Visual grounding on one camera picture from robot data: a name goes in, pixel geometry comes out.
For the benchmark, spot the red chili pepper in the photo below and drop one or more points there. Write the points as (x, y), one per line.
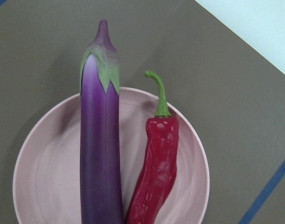
(159, 169)

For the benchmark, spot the purple eggplant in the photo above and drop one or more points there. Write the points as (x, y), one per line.
(100, 181)

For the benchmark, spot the pink plate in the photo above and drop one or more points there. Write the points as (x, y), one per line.
(46, 187)

